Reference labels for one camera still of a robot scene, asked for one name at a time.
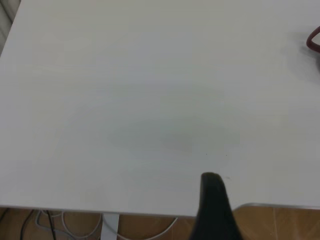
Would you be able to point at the red ceramic mug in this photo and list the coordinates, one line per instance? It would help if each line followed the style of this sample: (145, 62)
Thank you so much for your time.
(310, 42)

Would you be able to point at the white table leg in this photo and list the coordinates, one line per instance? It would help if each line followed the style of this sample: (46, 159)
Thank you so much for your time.
(110, 227)

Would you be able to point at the beige pleated curtain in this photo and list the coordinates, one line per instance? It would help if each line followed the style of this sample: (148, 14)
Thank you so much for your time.
(7, 17)

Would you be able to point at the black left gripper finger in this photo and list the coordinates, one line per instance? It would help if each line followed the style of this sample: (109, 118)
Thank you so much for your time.
(215, 212)

